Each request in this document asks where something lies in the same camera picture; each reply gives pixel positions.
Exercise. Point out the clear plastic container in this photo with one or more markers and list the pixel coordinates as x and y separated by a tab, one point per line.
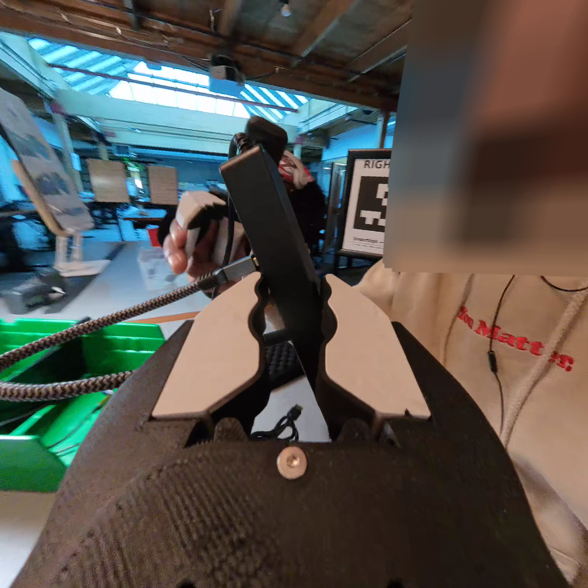
156	271

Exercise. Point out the whiteboard on stand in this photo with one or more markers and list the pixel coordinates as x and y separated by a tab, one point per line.
163	183
108	181

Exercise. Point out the black usb hub with switches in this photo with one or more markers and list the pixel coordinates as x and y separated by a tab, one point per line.
271	229

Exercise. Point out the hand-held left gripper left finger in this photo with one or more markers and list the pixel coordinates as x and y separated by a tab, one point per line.
216	349

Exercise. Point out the grey label printer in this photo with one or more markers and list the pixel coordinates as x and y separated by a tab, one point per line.
32	294

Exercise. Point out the black dotted mat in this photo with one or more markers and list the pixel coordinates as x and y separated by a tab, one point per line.
282	363

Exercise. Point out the instruction board on stand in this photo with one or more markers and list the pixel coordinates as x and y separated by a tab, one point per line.
41	174

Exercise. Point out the person's beige hoodie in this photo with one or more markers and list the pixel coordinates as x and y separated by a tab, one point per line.
528	413

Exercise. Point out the black and white tag sign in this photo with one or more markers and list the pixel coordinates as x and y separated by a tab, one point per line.
367	193

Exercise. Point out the person's right hand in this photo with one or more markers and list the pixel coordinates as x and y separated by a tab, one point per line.
177	252

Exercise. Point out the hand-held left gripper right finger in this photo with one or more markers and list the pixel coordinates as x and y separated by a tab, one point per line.
367	358

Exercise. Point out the green plastic bin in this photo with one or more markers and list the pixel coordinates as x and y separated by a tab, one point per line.
27	464

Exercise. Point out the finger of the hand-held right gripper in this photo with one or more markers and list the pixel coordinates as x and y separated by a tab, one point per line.
225	243
193	209

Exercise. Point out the ceiling projector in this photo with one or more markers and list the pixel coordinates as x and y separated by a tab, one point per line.
225	73

